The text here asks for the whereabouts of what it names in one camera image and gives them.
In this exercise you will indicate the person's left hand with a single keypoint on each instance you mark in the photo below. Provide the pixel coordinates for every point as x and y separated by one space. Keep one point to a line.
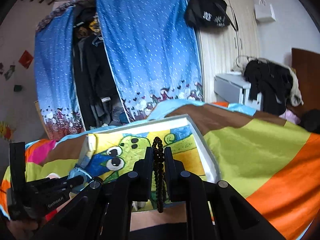
25 229

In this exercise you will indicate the white paper bag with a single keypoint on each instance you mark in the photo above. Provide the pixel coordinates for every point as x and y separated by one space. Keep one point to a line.
264 12

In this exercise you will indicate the yellow cartoon wall sticker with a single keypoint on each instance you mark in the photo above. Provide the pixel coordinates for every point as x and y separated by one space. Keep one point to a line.
6 132

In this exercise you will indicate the cartoon print cloth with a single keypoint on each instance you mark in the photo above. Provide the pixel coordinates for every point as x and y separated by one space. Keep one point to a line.
111 155

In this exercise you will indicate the colourful cartoon bedspread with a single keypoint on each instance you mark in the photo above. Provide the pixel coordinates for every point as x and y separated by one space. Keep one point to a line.
271 162

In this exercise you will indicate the dark hanging clothes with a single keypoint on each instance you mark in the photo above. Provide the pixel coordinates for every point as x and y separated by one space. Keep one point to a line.
96 90

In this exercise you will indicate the blue dotted wardrobe curtain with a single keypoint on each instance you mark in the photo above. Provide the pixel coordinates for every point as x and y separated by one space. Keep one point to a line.
54 76
152 53

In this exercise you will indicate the white bedside cabinet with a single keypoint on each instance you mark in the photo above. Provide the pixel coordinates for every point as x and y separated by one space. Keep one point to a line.
233 88

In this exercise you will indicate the blue dotted wardrobe curtain right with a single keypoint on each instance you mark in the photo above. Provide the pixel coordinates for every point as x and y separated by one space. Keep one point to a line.
152 53

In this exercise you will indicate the red square wall decoration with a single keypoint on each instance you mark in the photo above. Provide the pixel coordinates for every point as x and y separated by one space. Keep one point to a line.
26 59

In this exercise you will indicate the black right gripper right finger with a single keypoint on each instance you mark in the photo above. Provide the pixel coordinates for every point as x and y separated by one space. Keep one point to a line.
214 210

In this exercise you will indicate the black drawstring bag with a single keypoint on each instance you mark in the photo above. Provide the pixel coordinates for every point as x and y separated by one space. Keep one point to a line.
210 14

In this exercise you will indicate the brown wooden headboard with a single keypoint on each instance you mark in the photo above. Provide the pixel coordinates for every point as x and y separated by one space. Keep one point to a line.
306 64

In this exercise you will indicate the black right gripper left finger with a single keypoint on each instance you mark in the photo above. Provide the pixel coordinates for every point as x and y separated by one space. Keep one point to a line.
103 211

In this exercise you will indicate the blue dotted wardrobe curtain left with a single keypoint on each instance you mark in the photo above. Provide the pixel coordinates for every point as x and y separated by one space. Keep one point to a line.
54 76

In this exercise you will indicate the beige wooden wardrobe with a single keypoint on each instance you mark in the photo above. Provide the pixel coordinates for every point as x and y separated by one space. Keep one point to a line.
219 47

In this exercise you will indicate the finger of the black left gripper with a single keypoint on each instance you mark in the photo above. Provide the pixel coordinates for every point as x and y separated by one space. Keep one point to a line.
54 184

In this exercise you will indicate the pile of dark clothes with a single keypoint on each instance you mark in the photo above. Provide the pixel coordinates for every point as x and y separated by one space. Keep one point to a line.
277 83

